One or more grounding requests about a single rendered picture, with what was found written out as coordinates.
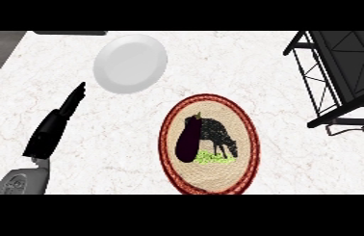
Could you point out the oval woven placemat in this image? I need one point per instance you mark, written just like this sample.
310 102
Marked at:
213 169

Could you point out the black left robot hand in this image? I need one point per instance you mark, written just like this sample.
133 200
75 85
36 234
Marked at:
47 132

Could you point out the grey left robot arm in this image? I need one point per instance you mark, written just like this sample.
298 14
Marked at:
24 180

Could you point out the dark purple eggplant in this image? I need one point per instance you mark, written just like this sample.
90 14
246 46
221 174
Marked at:
189 140

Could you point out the white round plate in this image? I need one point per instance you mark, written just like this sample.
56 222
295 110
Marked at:
130 63

